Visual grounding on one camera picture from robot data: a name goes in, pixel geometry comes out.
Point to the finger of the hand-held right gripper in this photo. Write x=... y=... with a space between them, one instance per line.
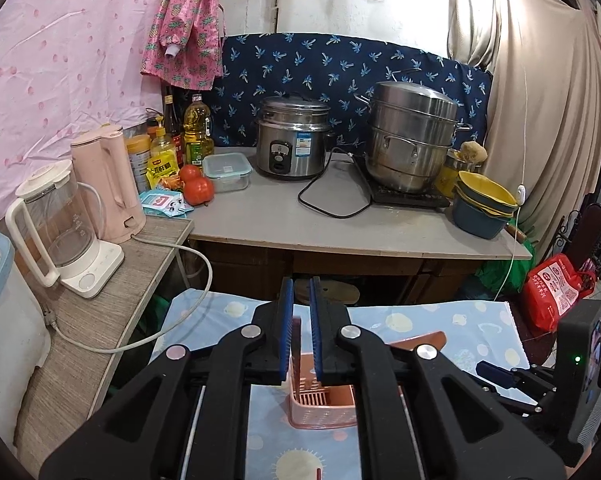
x=515 y=402
x=495 y=374

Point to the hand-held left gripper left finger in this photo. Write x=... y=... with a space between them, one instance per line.
x=286 y=340

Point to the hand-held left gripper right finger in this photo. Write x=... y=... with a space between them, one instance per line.
x=315 y=340

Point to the pink perforated utensil basket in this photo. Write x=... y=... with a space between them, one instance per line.
x=325 y=405

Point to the blue dotted tablecloth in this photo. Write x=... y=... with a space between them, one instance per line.
x=480 y=325

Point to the salmon plastic tray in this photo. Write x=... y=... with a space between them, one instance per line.
x=423 y=342

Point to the red plastic bag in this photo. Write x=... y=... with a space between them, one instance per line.
x=555 y=290

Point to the green plastic bag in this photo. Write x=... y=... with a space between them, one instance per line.
x=500 y=272

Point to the dark wooden chair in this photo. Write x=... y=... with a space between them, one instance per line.
x=592 y=230

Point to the black induction cooker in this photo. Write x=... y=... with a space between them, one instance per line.
x=405 y=197

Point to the red tomato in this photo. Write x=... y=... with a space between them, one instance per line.
x=199 y=192
x=190 y=172

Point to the clear food container blue lid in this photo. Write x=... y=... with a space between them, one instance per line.
x=226 y=172

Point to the blue white snack packet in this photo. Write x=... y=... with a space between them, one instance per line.
x=163 y=204

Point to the yellow bowl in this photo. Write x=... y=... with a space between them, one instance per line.
x=485 y=190

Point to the yellow metal mug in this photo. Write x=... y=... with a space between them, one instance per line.
x=448 y=180

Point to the steel rice cooker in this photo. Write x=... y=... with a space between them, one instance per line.
x=290 y=140

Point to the yellow seasoning bottle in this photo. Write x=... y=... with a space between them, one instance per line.
x=163 y=160

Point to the tan loofah sponge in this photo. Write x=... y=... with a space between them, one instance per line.
x=473 y=152

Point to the cooking oil bottle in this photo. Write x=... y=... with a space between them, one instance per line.
x=198 y=135

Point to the steel steamer pot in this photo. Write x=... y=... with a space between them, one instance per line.
x=410 y=135

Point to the yellow tin can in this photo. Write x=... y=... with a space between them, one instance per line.
x=139 y=165

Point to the pink electric kettle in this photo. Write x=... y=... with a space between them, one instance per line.
x=110 y=185

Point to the dark sauce bottle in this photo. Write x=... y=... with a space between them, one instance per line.
x=172 y=115

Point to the white glass kettle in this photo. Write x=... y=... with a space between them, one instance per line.
x=55 y=230

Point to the navy floral cloth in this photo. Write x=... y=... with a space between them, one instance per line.
x=330 y=65

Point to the beige curtain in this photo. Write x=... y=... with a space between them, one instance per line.
x=540 y=85

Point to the pink pineapple print garment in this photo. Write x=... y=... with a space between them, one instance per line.
x=185 y=25

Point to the pink spotted curtain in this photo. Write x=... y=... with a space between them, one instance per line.
x=55 y=60

